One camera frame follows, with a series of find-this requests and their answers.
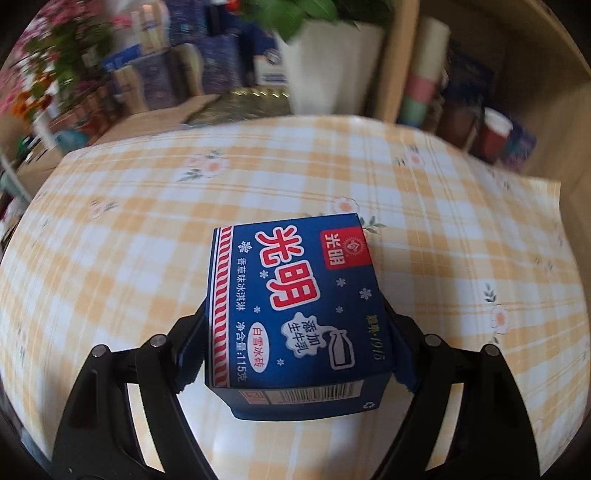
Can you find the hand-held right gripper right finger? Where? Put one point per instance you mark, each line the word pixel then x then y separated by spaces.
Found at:
pixel 406 364

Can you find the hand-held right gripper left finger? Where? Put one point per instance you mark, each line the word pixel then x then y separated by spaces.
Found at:
pixel 189 360

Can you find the blue red ice cream carton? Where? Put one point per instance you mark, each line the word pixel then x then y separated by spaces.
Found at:
pixel 295 300

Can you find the yellow plaid tablecloth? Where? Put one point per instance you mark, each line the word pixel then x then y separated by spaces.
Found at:
pixel 138 258

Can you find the wooden sideboard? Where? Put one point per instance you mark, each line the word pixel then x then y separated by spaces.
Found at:
pixel 152 122

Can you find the red paper cup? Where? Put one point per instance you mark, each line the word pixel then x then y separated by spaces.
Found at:
pixel 493 134

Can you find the small blue box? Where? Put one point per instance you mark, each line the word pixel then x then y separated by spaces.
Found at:
pixel 519 145

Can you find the gold tray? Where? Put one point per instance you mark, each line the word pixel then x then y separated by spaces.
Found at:
pixel 240 104

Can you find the gold blue gift box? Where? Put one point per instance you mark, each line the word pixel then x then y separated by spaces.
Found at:
pixel 228 67
pixel 147 83

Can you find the white angular vase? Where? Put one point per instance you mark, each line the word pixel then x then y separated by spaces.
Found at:
pixel 332 69

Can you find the blue white box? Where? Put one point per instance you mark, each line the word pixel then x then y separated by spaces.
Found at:
pixel 271 64

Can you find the wooden shelf unit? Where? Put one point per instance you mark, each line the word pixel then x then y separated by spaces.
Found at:
pixel 531 69

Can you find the pink artificial flowers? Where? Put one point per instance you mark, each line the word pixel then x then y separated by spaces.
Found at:
pixel 55 46

